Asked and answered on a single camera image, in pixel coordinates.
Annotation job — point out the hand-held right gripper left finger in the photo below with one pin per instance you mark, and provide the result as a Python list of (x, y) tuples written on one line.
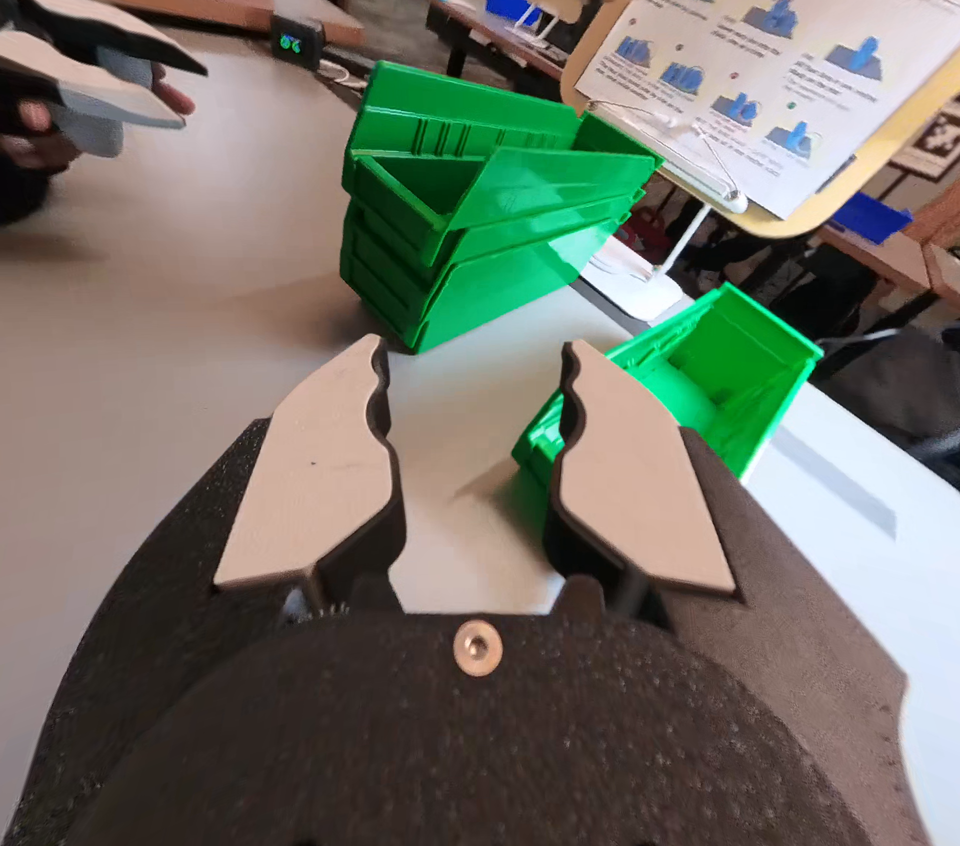
[(315, 479)]

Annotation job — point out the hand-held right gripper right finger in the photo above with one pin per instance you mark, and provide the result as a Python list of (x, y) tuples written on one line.
[(637, 486)]

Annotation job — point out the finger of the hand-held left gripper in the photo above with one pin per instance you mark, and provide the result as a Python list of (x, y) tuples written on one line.
[(75, 10), (82, 89)]

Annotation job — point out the white desk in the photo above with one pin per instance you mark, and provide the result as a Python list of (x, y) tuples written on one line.
[(825, 561)]

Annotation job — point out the person's left hand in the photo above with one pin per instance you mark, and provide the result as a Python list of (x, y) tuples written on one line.
[(37, 149)]

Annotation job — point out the white board stand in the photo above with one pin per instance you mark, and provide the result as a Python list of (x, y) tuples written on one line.
[(637, 291)]

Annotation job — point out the grey device green display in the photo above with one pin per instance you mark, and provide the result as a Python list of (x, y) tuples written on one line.
[(296, 42)]

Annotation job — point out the white sheet holder bar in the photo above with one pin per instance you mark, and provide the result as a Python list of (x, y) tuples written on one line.
[(675, 164)]

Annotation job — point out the long wooden table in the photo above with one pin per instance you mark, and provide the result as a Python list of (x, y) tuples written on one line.
[(465, 10)]

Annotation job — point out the black white marker sign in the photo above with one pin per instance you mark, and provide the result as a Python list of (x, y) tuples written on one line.
[(934, 145)]

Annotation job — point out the small clear picture stand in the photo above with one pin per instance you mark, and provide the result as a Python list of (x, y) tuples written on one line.
[(536, 25)]

